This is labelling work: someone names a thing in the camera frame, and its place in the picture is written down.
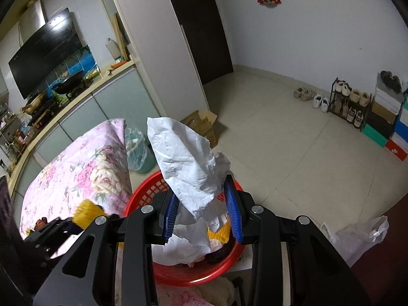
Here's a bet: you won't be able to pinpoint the black wok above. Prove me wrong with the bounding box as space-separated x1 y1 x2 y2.
54 72 84 94

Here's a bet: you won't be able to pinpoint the cream fluffy cloth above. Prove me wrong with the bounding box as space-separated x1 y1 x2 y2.
194 277 236 306

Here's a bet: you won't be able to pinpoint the assorted stored shoes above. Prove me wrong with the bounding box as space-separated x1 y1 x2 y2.
331 81 370 128

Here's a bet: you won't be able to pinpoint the black range hood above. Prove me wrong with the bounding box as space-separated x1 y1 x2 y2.
8 0 84 100

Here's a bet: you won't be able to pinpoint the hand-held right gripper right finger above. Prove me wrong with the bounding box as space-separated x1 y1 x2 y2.
223 174 372 306

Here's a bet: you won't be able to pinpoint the wooden cutting board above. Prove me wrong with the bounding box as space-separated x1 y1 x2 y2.
110 13 130 62

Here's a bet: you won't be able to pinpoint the metal spice rack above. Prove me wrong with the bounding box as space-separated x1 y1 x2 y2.
0 107 20 160

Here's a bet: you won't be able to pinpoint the red plastic mesh basket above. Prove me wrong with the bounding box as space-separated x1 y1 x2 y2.
123 170 244 289

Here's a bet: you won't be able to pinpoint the black metal shoe rack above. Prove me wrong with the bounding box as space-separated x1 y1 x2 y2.
327 77 372 132

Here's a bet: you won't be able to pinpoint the clear plastic bottle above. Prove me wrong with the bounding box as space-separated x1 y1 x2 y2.
105 37 121 60

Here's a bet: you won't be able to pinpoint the white tissue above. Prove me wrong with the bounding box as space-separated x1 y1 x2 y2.
147 116 232 220
150 198 230 266

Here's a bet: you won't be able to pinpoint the dark brown food scrap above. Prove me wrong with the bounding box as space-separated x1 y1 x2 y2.
204 239 236 263

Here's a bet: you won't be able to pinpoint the golden wok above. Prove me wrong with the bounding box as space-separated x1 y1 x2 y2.
25 93 45 115

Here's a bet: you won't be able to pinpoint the black gas stove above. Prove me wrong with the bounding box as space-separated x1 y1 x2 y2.
30 80 93 118

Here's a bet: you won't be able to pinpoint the pink floral blanket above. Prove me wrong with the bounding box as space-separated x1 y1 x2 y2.
19 118 211 306

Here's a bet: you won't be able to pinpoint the kitchen counter with cabinets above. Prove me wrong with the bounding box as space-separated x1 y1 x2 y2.
6 60 161 195

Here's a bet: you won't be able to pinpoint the white plastic bag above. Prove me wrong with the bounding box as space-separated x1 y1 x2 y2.
320 215 389 266

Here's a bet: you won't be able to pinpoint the stack of shoe boxes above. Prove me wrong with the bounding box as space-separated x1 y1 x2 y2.
362 72 408 161

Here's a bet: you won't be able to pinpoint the dark cloth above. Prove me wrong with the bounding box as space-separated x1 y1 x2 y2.
0 175 35 306

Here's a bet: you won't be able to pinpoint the open cardboard box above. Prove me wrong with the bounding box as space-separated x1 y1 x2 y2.
180 110 227 149

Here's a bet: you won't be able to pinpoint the dark wooden door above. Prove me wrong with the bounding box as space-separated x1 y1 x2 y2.
160 0 234 85

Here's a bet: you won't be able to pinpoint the yellow knitted garment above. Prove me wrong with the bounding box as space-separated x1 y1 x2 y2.
74 199 107 230

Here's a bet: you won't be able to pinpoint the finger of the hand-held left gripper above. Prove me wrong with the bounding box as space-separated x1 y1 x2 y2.
51 216 86 235
103 213 123 229

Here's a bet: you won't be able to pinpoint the yellow corn cob piece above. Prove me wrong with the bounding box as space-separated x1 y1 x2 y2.
207 220 232 241

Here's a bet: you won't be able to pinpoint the pair of dark shoes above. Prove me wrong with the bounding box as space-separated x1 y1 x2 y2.
380 71 402 91

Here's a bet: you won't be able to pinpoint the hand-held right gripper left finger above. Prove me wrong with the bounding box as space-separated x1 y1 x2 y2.
33 191 179 306

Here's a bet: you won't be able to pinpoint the green bin with plastic bag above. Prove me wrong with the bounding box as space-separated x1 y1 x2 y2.
124 127 156 174

